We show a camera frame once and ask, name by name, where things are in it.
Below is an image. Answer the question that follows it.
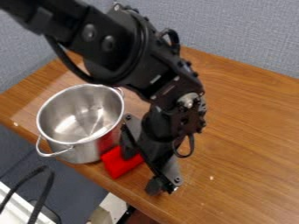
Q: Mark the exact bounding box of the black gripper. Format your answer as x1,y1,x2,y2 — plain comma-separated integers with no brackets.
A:
119,105,207,196

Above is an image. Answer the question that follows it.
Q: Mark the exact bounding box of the red block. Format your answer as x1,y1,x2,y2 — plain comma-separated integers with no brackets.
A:
100,146,144,179

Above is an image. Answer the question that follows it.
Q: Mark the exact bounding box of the metal pot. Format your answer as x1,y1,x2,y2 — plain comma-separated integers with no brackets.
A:
36,84,125,164

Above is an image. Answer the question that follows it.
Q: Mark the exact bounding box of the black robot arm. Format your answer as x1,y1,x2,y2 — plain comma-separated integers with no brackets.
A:
0,0,207,195

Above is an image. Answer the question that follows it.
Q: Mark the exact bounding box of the white equipment box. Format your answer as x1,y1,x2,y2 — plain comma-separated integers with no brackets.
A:
0,181,61,224

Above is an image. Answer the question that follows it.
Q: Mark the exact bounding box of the white table bracket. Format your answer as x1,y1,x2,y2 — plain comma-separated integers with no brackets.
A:
85,192,136,224

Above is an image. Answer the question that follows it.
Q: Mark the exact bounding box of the black cable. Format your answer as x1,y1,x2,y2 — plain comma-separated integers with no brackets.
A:
0,164,56,224

